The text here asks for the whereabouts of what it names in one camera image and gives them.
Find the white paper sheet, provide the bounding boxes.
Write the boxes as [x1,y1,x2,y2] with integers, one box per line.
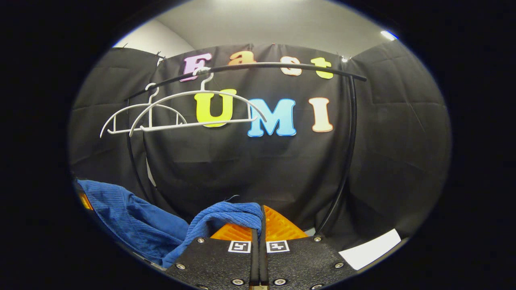
[339,228,402,271]

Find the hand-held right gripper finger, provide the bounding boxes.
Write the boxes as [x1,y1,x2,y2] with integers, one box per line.
[260,205,358,290]
[165,224,260,290]

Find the white plastic clothes hanger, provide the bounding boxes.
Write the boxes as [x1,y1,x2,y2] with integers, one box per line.
[129,66,268,137]
[100,83,188,139]

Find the black metal clothes rack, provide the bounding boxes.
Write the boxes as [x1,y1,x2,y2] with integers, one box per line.
[124,62,368,235]

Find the black backdrop cloth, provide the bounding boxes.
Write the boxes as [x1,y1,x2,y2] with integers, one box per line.
[69,40,452,252]

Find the blue corduroy jacket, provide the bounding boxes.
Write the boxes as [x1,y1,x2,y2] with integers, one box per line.
[77,179,264,269]

